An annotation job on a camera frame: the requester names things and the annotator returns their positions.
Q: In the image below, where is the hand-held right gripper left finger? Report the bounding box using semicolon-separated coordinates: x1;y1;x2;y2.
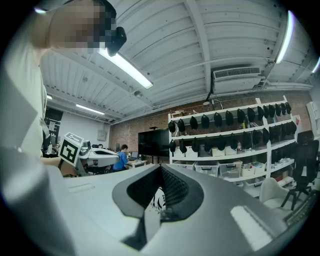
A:
37;163;162;256

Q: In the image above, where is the white shelf unit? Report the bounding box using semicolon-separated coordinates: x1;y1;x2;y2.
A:
167;95;299;194

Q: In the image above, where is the black head-worn camera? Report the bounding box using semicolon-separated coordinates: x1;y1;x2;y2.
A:
106;26;128;58

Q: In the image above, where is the white basket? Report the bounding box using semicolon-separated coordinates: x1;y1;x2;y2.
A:
240;163;256;177

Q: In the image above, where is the white chair with black legs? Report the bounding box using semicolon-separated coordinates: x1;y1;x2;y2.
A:
259;177;291;210

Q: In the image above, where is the black television screen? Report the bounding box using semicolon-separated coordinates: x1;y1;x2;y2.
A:
137;128;171;158

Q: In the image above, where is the black white patterned bag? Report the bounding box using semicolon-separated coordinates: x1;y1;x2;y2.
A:
149;187;167;215

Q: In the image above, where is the clear storage bin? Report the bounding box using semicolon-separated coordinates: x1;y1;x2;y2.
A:
172;159;197;171
218;159;244;179
194;160;220;178

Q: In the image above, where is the person's head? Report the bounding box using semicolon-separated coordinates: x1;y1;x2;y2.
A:
48;0;118;55

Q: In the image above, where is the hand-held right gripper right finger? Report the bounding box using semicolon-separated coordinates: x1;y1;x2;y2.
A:
141;163;301;256

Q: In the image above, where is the row of black helmets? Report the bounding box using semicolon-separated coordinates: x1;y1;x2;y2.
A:
167;101;298;154

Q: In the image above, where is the white air conditioner unit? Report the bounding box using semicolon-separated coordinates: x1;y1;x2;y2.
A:
211;66;264;95

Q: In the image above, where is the white desk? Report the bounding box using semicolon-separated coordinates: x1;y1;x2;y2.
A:
124;159;149;171

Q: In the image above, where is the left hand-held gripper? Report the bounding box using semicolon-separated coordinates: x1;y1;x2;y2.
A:
57;131;121;177

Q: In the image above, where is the person's left forearm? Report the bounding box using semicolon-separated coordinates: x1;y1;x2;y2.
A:
40;156;62;167

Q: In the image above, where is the person's light shirt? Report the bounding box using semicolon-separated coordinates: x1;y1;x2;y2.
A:
0;37;49;161

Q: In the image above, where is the black office chair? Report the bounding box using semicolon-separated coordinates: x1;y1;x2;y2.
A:
280;129;320;211

